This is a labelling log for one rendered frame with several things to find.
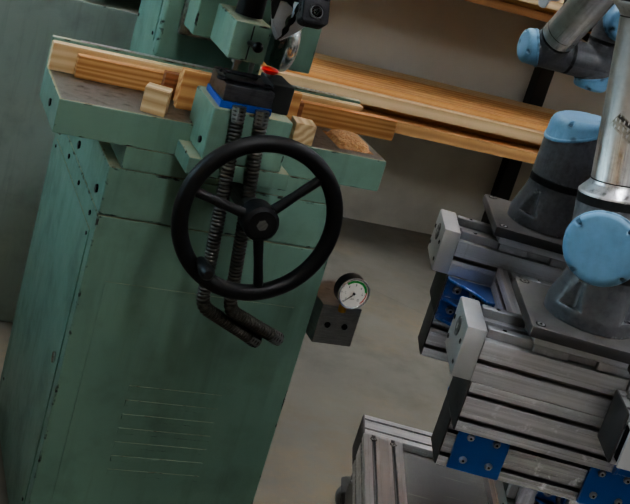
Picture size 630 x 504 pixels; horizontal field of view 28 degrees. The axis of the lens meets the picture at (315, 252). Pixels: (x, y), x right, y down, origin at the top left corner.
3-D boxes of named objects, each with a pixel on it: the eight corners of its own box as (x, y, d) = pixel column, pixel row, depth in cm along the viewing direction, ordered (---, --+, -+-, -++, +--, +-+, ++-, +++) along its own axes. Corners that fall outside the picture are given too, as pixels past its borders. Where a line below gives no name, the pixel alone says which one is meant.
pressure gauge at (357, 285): (330, 316, 227) (343, 276, 225) (324, 307, 231) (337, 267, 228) (361, 320, 230) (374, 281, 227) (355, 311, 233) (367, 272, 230)
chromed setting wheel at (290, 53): (277, 78, 238) (295, 15, 234) (261, 60, 248) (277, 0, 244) (292, 81, 239) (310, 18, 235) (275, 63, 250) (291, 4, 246)
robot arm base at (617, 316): (622, 312, 209) (643, 259, 206) (642, 348, 195) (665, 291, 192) (537, 288, 208) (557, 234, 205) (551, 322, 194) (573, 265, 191)
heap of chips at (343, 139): (338, 148, 224) (341, 138, 224) (322, 130, 233) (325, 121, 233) (373, 155, 227) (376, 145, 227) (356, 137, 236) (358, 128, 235)
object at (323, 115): (74, 77, 218) (79, 55, 217) (73, 74, 220) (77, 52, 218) (391, 141, 241) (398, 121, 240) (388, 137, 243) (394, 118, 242)
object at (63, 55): (47, 69, 218) (53, 42, 216) (46, 66, 220) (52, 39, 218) (356, 131, 241) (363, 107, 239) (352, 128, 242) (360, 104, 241)
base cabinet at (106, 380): (12, 558, 235) (94, 215, 212) (-9, 404, 285) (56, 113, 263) (235, 570, 252) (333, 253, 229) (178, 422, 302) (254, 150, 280)
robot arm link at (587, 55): (552, 76, 270) (569, 27, 266) (597, 88, 273) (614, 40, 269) (566, 86, 262) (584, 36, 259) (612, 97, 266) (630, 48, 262)
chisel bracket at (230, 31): (224, 65, 221) (236, 19, 218) (207, 45, 233) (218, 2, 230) (263, 74, 224) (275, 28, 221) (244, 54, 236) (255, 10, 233)
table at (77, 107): (56, 151, 196) (64, 115, 194) (37, 95, 223) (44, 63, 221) (397, 211, 219) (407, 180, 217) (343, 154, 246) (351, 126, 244)
